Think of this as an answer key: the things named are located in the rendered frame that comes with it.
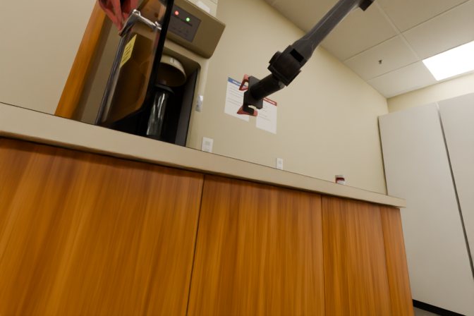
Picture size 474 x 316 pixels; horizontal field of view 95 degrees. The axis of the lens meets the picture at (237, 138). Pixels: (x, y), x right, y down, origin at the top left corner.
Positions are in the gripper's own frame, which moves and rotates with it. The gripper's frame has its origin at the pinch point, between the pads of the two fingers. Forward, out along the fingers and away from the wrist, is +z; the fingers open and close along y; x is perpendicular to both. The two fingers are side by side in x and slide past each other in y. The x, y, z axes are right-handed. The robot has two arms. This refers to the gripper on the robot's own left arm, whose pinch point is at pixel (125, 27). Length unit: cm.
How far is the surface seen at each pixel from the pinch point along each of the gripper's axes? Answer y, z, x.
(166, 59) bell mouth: -23.8, -4.3, -21.4
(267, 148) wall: -110, 43, -45
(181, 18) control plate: -27.3, -15.8, -11.9
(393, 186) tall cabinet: -288, 129, 0
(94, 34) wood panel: 1.6, -4.9, -14.3
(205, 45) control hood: -37.2, -8.1, -12.8
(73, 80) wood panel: 8.4, 7.7, -14.6
